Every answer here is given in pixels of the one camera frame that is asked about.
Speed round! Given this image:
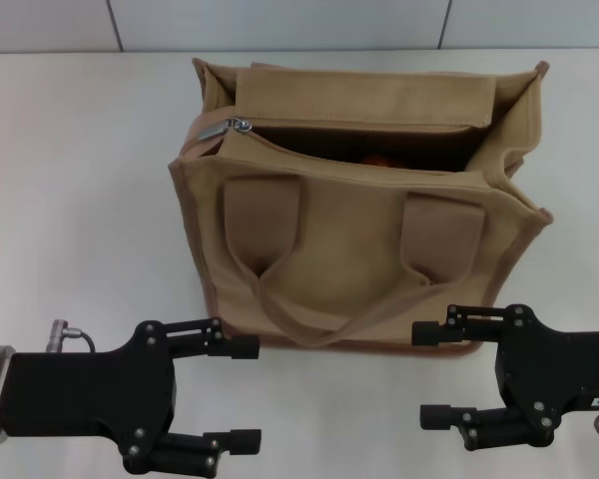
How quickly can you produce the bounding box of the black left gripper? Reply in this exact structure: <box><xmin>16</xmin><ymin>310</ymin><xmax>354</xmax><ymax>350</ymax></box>
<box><xmin>3</xmin><ymin>317</ymin><xmax>264</xmax><ymax>475</ymax></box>

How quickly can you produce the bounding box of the khaki canvas food bag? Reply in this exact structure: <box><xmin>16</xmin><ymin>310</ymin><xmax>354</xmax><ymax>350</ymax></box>
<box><xmin>167</xmin><ymin>57</ymin><xmax>554</xmax><ymax>359</ymax></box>

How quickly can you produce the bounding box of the left gripper cable with connector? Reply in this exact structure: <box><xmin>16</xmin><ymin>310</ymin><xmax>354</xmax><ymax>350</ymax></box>
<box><xmin>43</xmin><ymin>318</ymin><xmax>97</xmax><ymax>355</ymax></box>

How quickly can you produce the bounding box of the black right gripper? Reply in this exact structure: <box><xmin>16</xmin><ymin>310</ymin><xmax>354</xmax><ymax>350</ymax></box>
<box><xmin>411</xmin><ymin>303</ymin><xmax>599</xmax><ymax>453</ymax></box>

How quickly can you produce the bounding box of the silver zipper pull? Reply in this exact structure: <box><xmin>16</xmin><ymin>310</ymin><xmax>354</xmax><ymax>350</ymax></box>
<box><xmin>198</xmin><ymin>117</ymin><xmax>254</xmax><ymax>144</ymax></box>

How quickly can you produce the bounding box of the orange item inside bag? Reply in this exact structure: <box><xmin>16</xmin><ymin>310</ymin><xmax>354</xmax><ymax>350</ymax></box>
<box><xmin>357</xmin><ymin>153</ymin><xmax>406</xmax><ymax>169</ymax></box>

